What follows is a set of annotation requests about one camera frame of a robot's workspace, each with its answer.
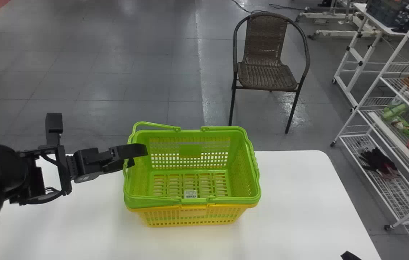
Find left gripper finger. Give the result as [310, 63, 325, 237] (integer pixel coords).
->
[103, 157, 135, 173]
[109, 143, 148, 161]

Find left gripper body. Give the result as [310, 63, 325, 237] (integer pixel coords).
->
[71, 148, 113, 184]

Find yellow basket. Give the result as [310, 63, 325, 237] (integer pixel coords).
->
[126, 202, 259, 228]

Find black gloves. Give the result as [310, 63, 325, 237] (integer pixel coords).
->
[358, 147, 399, 180]

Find green basket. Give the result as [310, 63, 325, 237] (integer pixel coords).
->
[123, 122, 262, 209]

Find green snack packet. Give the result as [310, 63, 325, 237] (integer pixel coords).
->
[392, 117, 409, 139]
[382, 103, 408, 122]

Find brown wicker chair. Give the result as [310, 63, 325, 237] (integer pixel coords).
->
[228, 11, 311, 134]

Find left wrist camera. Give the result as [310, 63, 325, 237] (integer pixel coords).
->
[45, 113, 64, 147]

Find white wire rack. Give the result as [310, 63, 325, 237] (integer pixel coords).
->
[330, 1, 409, 243]

